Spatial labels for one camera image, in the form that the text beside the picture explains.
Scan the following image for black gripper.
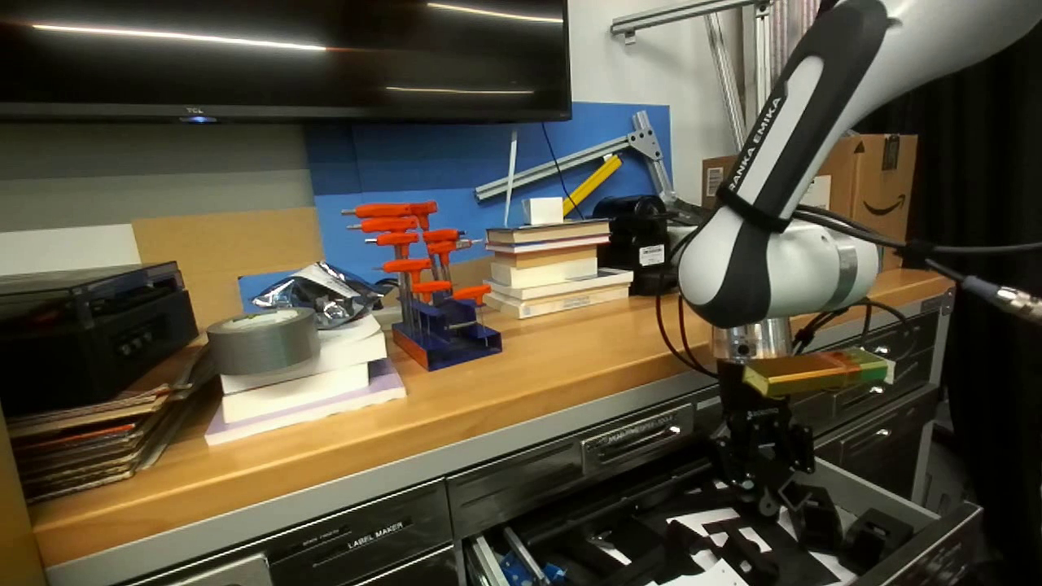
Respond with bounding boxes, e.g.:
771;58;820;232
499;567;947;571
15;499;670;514
708;372;820;499

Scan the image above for wide black steel drawer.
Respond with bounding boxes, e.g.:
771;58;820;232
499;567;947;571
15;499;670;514
458;418;987;586

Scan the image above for black cube-shaped plastic part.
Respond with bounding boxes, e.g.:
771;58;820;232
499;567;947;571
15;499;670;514
842;506;918;571

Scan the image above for black curtain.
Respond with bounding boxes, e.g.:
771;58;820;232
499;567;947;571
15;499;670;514
796;0;1042;586

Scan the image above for wide cream book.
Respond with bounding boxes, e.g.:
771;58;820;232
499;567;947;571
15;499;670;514
482;267;636;321

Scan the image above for black appliance with white label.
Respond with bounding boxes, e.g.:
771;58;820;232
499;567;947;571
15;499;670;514
593;195;689;298

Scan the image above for thick white-page book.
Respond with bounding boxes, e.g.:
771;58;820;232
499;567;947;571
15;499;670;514
488;251;601;294

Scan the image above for brown cardboard shipping box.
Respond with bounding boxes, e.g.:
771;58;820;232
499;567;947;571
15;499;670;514
698;130;922;273

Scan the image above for thin pale book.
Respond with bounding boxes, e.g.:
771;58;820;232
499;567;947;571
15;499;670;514
486;237;611;259

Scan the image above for thin dark-cover book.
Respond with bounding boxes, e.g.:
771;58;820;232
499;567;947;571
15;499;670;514
482;217;611;246

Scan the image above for yellow bar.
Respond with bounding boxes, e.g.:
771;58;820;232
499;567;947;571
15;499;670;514
560;151;625;217

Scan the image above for small white box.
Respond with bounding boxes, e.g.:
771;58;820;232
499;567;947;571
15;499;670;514
528;195;567;227

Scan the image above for blue hex key stand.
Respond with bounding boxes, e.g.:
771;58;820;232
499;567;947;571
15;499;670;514
386;295;505;374

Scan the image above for thin silver rod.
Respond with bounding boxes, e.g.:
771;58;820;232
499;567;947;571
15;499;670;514
500;130;524;227

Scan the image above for white stack of papers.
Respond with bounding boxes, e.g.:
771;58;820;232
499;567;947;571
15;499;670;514
213;312;390;396

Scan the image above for lavender flat book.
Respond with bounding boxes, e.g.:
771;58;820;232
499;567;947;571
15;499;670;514
201;369;409;449

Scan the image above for crumpled silver foil bag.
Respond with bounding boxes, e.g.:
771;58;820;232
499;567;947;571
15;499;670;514
249;259;396;331

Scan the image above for thick white book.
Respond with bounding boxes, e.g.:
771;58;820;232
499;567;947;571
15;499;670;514
218;358;378;425

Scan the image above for brown cardboard sheet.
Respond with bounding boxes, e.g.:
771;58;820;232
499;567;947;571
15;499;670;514
130;204;325;334

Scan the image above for brown folder stack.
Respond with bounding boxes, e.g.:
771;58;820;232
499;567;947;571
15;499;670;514
4;339;221;506

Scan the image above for black electronic device box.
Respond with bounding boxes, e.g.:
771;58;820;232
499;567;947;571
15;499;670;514
0;256;206;418

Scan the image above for white board panel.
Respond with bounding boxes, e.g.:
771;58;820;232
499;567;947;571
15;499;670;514
0;222;143;280

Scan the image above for blue handled tool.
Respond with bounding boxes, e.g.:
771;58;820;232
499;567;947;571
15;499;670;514
469;523;567;586

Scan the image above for aluminium angle bracket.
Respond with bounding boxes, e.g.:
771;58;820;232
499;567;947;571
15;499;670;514
472;108;677;204

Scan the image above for blue wall board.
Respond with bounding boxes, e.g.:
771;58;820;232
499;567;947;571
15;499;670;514
301;102;677;285

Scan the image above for aluminium frame tubes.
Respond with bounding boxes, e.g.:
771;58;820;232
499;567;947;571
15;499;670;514
604;0;825;155

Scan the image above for grey duct tape roll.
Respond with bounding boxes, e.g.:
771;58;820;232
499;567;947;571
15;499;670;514
206;306;323;378

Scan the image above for large black wall monitor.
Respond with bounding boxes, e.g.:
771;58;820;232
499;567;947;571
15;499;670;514
0;0;575;123

